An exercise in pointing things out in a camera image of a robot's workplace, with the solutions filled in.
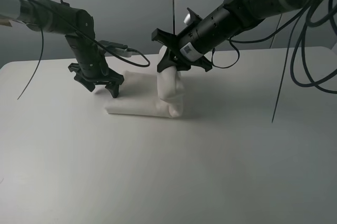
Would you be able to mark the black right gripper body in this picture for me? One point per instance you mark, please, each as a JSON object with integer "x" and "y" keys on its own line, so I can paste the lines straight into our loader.
{"x": 192, "y": 43}

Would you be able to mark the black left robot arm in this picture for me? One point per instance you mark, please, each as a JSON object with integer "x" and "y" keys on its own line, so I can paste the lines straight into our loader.
{"x": 77, "y": 25}

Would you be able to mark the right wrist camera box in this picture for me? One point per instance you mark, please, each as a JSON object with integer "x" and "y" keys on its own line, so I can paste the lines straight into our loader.
{"x": 191, "y": 18}

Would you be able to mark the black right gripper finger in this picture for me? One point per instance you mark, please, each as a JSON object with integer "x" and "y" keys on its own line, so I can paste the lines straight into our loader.
{"x": 181, "y": 65}
{"x": 165, "y": 60}

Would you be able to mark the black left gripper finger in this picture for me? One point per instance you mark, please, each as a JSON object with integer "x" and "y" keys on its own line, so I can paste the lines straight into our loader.
{"x": 113, "y": 89}
{"x": 88, "y": 85}

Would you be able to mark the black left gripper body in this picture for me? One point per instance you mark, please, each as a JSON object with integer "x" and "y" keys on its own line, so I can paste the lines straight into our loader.
{"x": 90, "y": 62}

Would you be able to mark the white towel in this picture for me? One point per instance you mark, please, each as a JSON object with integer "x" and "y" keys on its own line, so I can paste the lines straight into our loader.
{"x": 158, "y": 95}

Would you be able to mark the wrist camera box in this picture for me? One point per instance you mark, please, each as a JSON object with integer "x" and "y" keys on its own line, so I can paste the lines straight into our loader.
{"x": 117, "y": 48}
{"x": 191, "y": 18}

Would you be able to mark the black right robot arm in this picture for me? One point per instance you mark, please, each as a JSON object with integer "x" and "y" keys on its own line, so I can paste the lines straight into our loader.
{"x": 250, "y": 13}

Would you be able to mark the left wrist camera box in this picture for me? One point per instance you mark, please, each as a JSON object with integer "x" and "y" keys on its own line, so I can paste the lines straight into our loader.
{"x": 117, "y": 48}

